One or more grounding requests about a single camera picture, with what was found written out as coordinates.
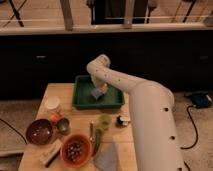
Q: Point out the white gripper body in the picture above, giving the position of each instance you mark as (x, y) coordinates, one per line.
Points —
(99, 84)

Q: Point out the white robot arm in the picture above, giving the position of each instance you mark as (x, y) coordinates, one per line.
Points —
(150, 106)

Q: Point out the green plastic tray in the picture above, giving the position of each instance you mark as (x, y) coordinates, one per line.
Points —
(83, 99)

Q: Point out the green ladle spoon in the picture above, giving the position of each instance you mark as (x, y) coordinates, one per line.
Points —
(103, 125)

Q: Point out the small metal cup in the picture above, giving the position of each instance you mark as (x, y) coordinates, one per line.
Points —
(63, 126)

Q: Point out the orange small object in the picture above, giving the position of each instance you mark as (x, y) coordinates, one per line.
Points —
(55, 117)

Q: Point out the orange bowl with beads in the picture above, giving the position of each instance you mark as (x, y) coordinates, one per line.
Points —
(76, 151)

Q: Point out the dark brown bowl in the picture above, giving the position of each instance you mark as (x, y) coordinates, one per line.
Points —
(39, 132)

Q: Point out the grey folded cloth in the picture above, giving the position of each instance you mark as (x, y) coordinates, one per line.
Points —
(108, 159)

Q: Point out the wooden block eraser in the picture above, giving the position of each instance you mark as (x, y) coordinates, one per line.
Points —
(50, 153)

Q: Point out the blue black floor device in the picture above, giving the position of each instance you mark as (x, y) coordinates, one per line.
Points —
(201, 100)

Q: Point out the white handled black brush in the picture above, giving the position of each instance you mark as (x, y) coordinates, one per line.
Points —
(122, 121)

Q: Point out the small wooden handled utensil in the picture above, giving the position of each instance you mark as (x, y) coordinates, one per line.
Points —
(92, 131)

